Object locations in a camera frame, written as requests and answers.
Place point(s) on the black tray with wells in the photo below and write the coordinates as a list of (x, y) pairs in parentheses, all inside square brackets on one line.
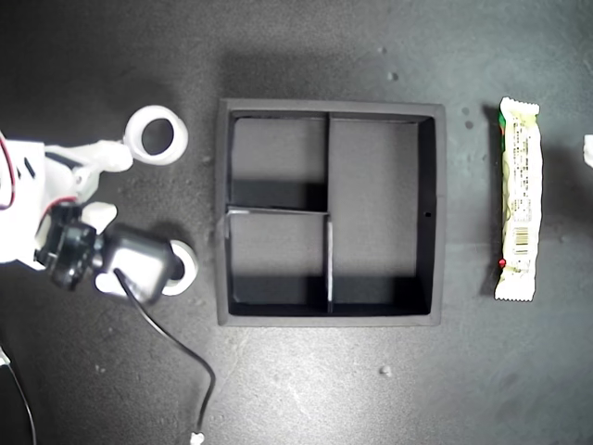
[(370, 185)]

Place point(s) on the white tape roll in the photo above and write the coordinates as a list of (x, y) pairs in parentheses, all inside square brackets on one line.
[(181, 139), (189, 264)]

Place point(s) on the snack bar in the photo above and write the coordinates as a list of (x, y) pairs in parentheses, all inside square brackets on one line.
[(521, 194)]

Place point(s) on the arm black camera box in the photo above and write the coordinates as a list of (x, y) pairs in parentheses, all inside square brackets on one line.
[(139, 259)]

